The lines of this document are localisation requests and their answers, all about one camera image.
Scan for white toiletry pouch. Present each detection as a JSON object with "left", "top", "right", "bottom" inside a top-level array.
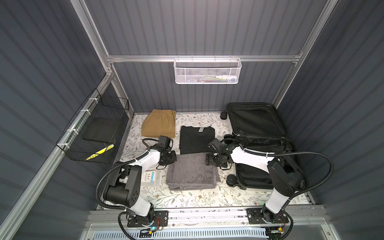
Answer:
[{"left": 141, "top": 171, "right": 158, "bottom": 187}]

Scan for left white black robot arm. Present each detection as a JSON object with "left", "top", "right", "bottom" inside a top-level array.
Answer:
[{"left": 95, "top": 137, "right": 177, "bottom": 225}]

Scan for grey towel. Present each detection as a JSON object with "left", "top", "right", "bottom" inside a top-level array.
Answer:
[{"left": 166, "top": 153, "right": 220, "bottom": 191}]

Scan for floral table cloth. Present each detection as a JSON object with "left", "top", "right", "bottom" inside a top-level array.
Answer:
[{"left": 120, "top": 112, "right": 272, "bottom": 209}]

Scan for white wire mesh basket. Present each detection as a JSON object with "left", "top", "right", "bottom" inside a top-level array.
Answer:
[{"left": 173, "top": 57, "right": 242, "bottom": 85}]

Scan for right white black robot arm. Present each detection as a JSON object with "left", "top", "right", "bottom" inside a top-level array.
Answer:
[{"left": 207, "top": 139, "right": 308, "bottom": 224}]

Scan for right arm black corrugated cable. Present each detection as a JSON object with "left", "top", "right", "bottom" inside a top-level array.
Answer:
[{"left": 239, "top": 146, "right": 335, "bottom": 208}]

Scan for yellow black striped item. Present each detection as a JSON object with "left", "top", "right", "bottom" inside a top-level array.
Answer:
[{"left": 86, "top": 144, "right": 114, "bottom": 161}]

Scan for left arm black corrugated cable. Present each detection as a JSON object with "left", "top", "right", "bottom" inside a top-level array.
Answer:
[{"left": 95, "top": 137, "right": 160, "bottom": 211}]

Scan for aluminium mounting rail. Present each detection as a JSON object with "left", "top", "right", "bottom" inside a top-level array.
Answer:
[{"left": 85, "top": 205, "right": 330, "bottom": 228}]

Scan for black t-shirt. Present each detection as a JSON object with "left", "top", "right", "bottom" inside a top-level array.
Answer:
[{"left": 180, "top": 126, "right": 216, "bottom": 155}]

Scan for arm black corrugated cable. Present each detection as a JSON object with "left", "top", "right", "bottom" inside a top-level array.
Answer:
[
  {"left": 239, "top": 146, "right": 335, "bottom": 208},
  {"left": 95, "top": 137, "right": 160, "bottom": 211}
]

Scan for tan shorts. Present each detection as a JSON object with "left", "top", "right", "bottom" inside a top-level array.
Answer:
[{"left": 142, "top": 109, "right": 176, "bottom": 139}]

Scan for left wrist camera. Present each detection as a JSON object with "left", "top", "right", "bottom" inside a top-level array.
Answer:
[{"left": 158, "top": 136, "right": 172, "bottom": 148}]

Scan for black hard-shell suitcase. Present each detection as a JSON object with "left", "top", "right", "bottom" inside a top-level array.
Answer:
[{"left": 225, "top": 102, "right": 296, "bottom": 190}]

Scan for white perforated vent panel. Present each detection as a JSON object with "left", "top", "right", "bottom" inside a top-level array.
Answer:
[{"left": 92, "top": 229, "right": 269, "bottom": 240}]

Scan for black wire mesh basket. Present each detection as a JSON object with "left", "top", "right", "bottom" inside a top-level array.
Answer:
[{"left": 57, "top": 90, "right": 130, "bottom": 164}]

